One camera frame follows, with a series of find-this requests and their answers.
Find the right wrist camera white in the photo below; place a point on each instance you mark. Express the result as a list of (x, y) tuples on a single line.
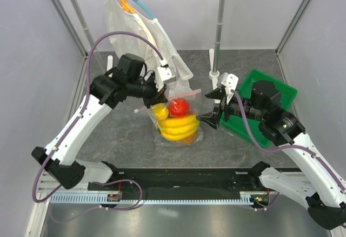
[(228, 82)]

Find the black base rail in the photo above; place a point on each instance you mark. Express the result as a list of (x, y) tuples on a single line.
[(184, 184)]

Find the green plastic tray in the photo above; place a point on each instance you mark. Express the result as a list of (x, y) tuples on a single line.
[(236, 124)]

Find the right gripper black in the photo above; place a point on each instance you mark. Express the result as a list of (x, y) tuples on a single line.
[(212, 118)]

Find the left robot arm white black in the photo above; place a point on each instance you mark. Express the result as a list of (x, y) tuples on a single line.
[(130, 78)]

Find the white cable duct strip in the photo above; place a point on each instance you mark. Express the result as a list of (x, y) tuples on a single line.
[(108, 199)]

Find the red toy tomato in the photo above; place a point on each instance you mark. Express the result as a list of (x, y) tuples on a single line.
[(179, 107)]

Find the yellow toy banana bunch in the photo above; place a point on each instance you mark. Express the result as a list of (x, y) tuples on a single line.
[(176, 129)]

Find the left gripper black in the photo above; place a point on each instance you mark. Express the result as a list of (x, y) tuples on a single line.
[(155, 97)]

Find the yellow toy mango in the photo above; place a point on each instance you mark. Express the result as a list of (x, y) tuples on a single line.
[(160, 111)]

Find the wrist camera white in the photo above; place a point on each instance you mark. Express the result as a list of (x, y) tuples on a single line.
[(164, 74), (228, 82)]

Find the toy pineapple orange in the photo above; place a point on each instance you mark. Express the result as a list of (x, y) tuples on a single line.
[(190, 139)]

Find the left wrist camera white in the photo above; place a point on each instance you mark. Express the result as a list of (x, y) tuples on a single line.
[(164, 74)]

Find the clear zip top bag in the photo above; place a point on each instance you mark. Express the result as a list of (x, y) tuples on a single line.
[(194, 99)]

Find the white garment on hanger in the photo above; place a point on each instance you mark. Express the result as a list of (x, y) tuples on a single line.
[(118, 19)]

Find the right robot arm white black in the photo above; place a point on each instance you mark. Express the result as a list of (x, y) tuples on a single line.
[(324, 196)]

